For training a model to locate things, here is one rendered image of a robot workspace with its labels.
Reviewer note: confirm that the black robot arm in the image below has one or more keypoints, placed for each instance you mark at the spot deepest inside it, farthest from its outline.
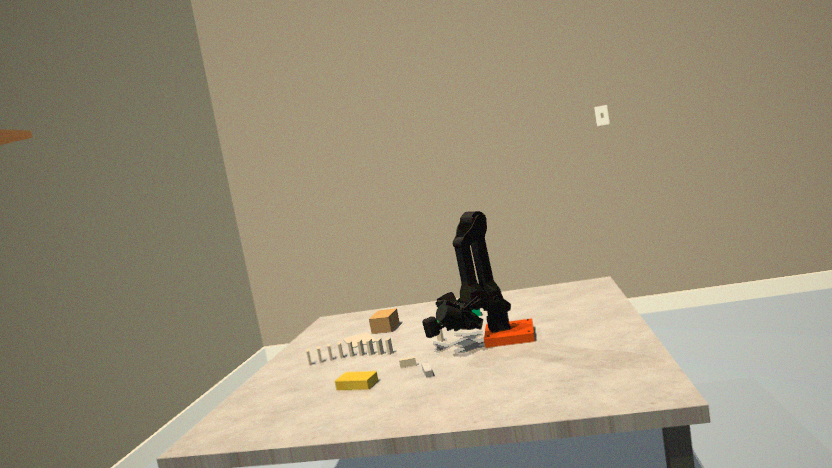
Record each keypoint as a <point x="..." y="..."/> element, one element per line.
<point x="471" y="230"/>

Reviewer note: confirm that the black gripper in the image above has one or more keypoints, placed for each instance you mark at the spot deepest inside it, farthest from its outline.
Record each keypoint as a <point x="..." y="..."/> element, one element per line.
<point x="432" y="328"/>

